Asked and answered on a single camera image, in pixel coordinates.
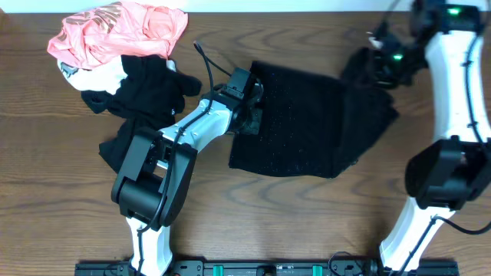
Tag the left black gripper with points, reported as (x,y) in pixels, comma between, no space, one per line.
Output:
(255,128)

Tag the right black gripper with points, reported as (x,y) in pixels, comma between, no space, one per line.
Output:
(380,77)

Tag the black velvet skirt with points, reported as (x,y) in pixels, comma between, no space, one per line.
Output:
(312,124)

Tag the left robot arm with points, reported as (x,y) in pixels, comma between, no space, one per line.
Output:
(155,175)

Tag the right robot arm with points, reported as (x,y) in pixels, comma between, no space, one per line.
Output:
(455,169)

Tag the black crumpled garment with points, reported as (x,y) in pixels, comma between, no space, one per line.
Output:
(150,96)

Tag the white printed shirt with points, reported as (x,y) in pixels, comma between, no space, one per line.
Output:
(122,75)

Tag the pink printed shirt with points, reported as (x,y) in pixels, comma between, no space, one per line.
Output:
(92,38)

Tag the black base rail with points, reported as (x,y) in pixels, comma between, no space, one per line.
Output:
(343,267)

